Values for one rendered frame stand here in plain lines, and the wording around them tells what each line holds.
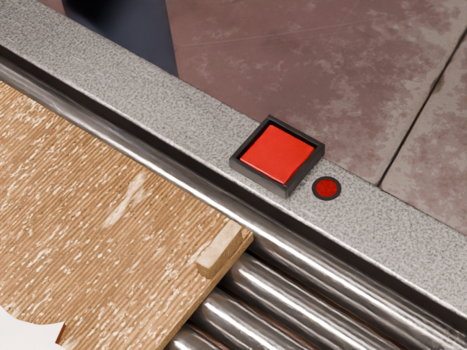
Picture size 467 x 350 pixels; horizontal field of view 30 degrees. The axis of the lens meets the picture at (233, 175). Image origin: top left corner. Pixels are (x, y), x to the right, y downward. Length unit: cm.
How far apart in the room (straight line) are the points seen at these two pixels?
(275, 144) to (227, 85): 130
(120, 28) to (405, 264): 72
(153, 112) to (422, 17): 149
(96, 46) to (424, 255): 48
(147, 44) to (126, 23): 7
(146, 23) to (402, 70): 99
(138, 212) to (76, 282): 10
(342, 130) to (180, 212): 128
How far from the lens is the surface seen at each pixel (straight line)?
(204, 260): 84
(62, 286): 89
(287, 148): 95
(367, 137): 214
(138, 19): 144
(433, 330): 86
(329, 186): 94
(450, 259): 91
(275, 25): 239
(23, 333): 86
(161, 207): 91
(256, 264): 89
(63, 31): 113
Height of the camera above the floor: 169
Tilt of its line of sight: 55 degrees down
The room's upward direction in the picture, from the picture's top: 6 degrees counter-clockwise
